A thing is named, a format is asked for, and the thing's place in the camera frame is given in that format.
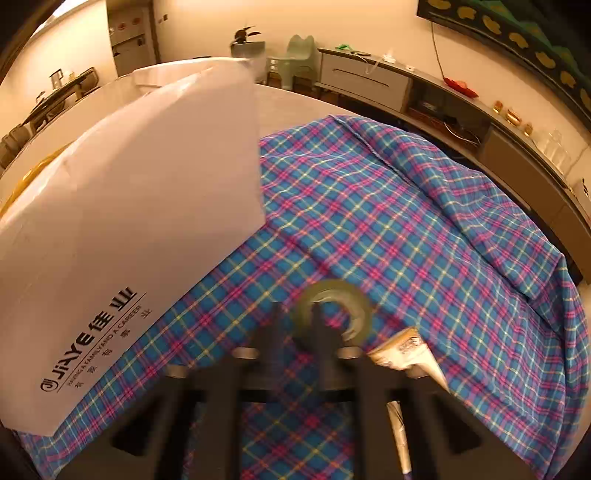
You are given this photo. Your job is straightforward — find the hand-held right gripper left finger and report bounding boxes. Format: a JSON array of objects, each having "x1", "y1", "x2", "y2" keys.
[{"x1": 58, "y1": 300, "x2": 288, "y2": 480}]

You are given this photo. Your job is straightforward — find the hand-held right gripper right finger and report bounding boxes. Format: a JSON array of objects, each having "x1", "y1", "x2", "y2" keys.
[{"x1": 308, "y1": 302, "x2": 533, "y2": 480}]

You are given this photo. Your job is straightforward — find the clear tape roll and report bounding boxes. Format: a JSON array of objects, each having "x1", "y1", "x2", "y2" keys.
[{"x1": 291, "y1": 279, "x2": 375, "y2": 345}]

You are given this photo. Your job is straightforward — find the white cardboard box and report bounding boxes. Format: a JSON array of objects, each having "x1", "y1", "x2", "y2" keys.
[{"x1": 0, "y1": 57, "x2": 267, "y2": 437}]

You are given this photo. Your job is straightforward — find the small printed card box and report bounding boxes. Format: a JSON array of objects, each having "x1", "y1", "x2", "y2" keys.
[{"x1": 367, "y1": 326, "x2": 451, "y2": 394}]

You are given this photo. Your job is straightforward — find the small printed paper packet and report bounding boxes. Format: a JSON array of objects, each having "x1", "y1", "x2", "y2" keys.
[{"x1": 386, "y1": 400, "x2": 414, "y2": 477}]

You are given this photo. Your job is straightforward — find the blue pink plaid cloth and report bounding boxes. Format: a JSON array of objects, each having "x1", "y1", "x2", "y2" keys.
[{"x1": 18, "y1": 114, "x2": 583, "y2": 480}]

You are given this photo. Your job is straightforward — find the grey television cabinet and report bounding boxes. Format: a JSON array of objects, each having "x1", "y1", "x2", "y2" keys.
[{"x1": 316, "y1": 46, "x2": 591, "y2": 278}]

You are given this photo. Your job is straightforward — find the green plastic chair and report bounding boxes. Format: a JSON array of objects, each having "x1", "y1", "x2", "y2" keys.
[{"x1": 267, "y1": 34, "x2": 317, "y2": 91}]

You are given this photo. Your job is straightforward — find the red fruit plate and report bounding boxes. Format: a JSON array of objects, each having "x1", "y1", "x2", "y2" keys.
[{"x1": 442, "y1": 77, "x2": 479, "y2": 98}]

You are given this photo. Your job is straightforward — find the amber glass jars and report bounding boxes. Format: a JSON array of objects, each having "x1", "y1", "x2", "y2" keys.
[{"x1": 492, "y1": 99, "x2": 534, "y2": 137}]

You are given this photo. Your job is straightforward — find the clear glass cups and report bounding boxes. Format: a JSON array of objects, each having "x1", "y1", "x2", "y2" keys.
[{"x1": 536, "y1": 128, "x2": 574, "y2": 172}]

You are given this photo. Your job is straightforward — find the dark potted plant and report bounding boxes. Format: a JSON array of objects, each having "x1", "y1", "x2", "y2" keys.
[{"x1": 230, "y1": 25, "x2": 262, "y2": 45}]

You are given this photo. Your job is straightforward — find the dining table with chairs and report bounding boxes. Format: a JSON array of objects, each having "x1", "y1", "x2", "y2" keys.
[{"x1": 0, "y1": 67, "x2": 100, "y2": 158}]

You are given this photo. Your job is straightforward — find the wooden door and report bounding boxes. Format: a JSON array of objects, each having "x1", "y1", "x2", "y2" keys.
[{"x1": 106, "y1": 4, "x2": 160, "y2": 77}]

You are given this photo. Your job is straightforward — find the television power cable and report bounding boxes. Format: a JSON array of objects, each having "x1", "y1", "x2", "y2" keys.
[{"x1": 431, "y1": 21, "x2": 447, "y2": 82}]

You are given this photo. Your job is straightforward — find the dark wall tapestry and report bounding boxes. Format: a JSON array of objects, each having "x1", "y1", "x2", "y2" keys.
[{"x1": 416, "y1": 0, "x2": 591, "y2": 108}]

